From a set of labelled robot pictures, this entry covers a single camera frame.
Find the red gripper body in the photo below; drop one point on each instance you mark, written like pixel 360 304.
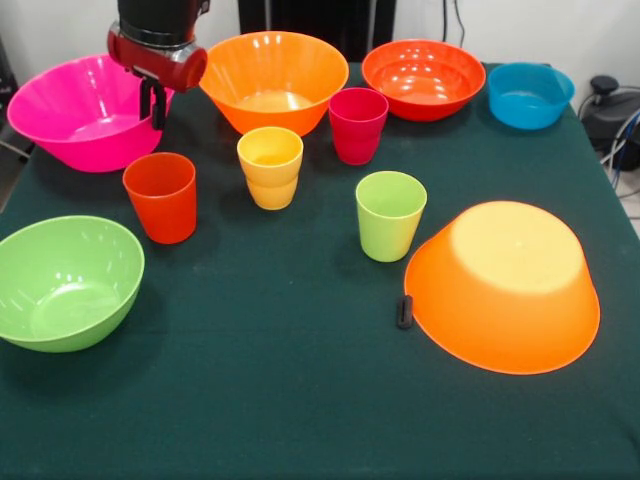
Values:
pixel 165 70

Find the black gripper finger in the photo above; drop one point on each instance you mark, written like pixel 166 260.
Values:
pixel 145 102
pixel 159 112

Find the pink plastic bowl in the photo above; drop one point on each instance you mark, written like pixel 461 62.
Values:
pixel 75 110

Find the orange plastic bowl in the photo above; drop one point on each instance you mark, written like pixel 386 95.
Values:
pixel 270 70
pixel 500 300

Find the red plastic cup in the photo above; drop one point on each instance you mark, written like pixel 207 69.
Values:
pixel 160 210

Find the yellow plastic cup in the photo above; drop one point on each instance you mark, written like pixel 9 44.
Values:
pixel 270 175

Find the green plastic bowl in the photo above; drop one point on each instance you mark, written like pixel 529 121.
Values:
pixel 65 270

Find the crimson plastic cup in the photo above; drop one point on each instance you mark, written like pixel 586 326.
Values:
pixel 357 135

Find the green plastic cup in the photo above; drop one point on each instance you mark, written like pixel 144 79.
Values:
pixel 390 225

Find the red plastic bowl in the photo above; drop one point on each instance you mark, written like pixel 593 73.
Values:
pixel 425 75

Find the small black finger pad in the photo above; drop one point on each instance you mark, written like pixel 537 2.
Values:
pixel 405 312

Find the dark green tablecloth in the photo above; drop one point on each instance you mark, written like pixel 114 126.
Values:
pixel 320 410

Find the blue plastic bowl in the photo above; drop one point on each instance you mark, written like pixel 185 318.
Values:
pixel 530 100

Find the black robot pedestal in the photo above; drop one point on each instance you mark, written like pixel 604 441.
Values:
pixel 310 20

